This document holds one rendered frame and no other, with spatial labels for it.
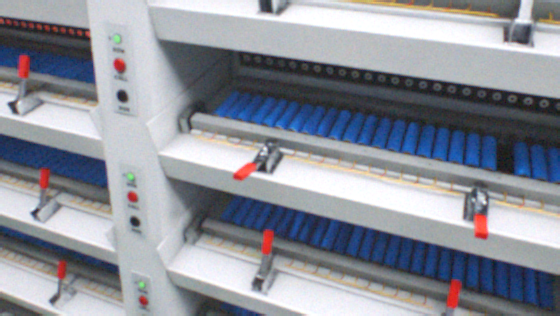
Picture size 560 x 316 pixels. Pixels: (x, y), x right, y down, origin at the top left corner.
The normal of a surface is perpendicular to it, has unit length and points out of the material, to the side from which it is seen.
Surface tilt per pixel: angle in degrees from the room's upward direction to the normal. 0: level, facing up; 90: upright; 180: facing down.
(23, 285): 19
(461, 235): 109
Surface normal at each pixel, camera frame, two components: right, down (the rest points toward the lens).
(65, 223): -0.01, -0.78
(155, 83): 0.95, 0.18
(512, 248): -0.32, 0.59
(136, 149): -0.30, 0.31
